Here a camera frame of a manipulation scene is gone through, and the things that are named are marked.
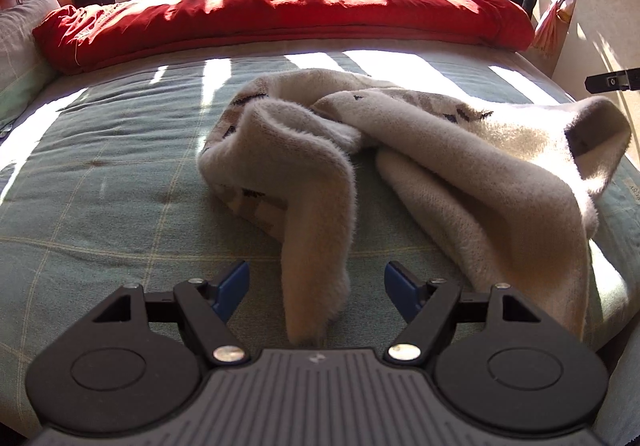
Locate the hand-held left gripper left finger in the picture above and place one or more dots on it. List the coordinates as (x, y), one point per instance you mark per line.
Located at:
(235, 283)

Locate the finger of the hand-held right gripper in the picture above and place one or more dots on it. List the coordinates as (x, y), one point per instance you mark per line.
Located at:
(612, 80)

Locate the grey plaid pillow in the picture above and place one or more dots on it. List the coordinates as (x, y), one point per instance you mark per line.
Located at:
(20, 50)

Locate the red duvet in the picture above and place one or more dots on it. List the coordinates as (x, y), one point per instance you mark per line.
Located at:
(280, 15)

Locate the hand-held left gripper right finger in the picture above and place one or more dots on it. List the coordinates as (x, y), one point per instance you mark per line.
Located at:
(400, 288)

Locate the cream knitted sweater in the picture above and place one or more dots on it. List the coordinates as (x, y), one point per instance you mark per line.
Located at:
(500, 186)

